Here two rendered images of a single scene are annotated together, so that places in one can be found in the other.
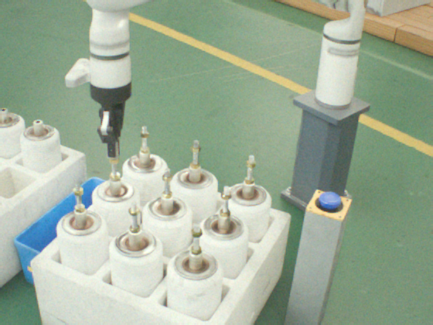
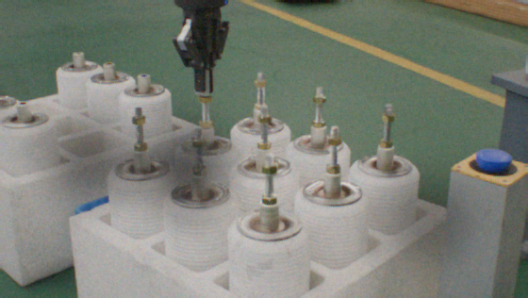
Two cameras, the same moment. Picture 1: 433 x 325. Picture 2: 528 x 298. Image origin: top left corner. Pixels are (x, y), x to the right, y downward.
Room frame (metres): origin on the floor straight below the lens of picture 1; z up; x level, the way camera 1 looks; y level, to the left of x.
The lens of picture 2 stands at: (0.07, -0.22, 0.63)
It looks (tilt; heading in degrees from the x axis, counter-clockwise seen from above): 22 degrees down; 20
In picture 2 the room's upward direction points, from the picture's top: straight up
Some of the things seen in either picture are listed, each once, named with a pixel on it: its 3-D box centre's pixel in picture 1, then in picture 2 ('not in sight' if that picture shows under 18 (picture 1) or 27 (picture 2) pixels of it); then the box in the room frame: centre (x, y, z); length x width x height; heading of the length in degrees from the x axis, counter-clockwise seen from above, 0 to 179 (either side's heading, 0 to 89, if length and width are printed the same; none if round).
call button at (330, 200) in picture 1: (329, 201); (493, 162); (0.85, -0.22, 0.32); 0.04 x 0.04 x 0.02
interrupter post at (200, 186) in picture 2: (135, 237); (200, 185); (0.79, 0.12, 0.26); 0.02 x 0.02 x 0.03
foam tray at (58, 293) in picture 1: (167, 271); (264, 269); (0.90, 0.07, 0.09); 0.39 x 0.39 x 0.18; 67
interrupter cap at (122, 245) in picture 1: (135, 243); (200, 194); (0.79, 0.12, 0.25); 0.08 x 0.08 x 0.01
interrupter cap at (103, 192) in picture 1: (115, 191); (206, 146); (0.94, 0.18, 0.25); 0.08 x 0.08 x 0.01
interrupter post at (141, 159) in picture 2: (80, 217); (141, 160); (0.83, 0.23, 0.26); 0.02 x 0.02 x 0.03
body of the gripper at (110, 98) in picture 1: (111, 99); (202, 9); (0.94, 0.18, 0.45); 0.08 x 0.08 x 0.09
